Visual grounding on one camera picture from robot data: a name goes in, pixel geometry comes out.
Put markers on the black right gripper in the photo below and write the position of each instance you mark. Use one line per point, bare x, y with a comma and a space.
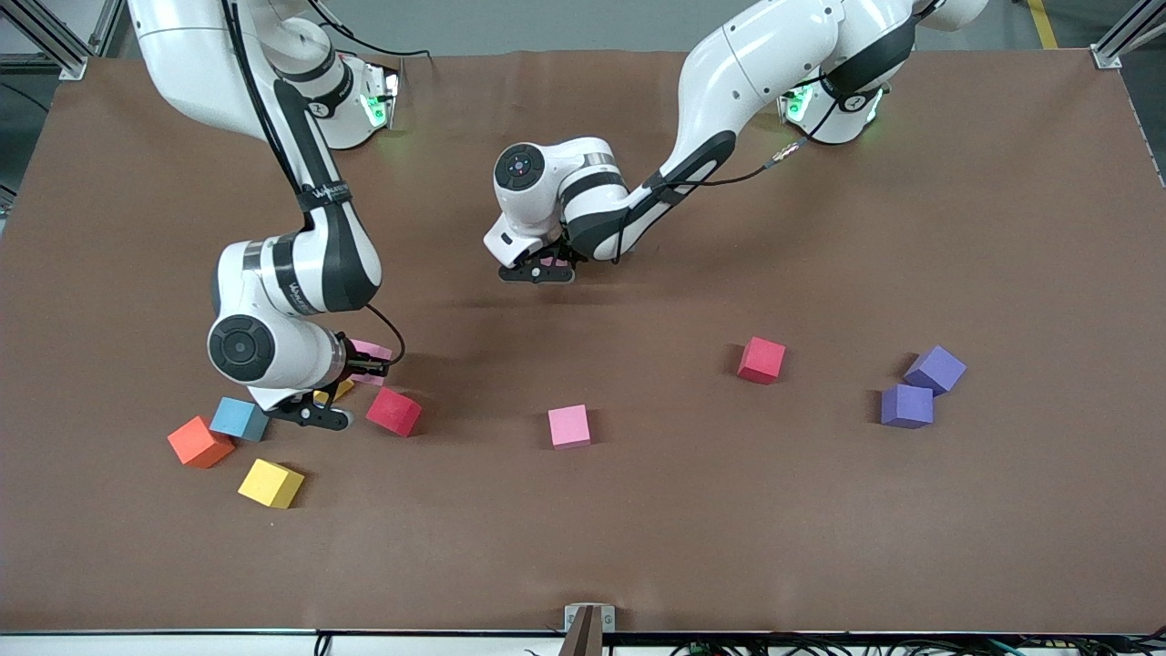
351, 361

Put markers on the pink foam cube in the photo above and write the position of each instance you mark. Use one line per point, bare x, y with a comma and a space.
568, 425
369, 348
552, 263

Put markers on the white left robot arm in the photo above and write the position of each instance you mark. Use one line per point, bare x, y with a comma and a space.
756, 64

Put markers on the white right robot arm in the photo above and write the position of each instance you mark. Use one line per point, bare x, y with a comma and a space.
196, 73

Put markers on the yellow foam cube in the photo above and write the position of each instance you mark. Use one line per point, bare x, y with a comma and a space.
342, 389
270, 481

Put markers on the red foam cube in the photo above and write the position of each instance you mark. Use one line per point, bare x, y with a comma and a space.
393, 412
761, 359

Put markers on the blue foam cube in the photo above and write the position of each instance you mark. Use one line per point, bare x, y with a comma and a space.
235, 421

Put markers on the orange foam cube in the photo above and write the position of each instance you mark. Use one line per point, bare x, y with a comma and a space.
199, 441

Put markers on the brown table mat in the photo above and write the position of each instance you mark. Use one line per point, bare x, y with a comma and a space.
510, 528

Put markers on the purple foam cube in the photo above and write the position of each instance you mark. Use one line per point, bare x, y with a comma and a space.
935, 368
906, 404

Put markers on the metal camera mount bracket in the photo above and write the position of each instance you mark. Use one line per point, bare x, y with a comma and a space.
589, 633

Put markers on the aluminium frame post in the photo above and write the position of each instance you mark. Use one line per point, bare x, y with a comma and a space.
73, 66
1107, 56

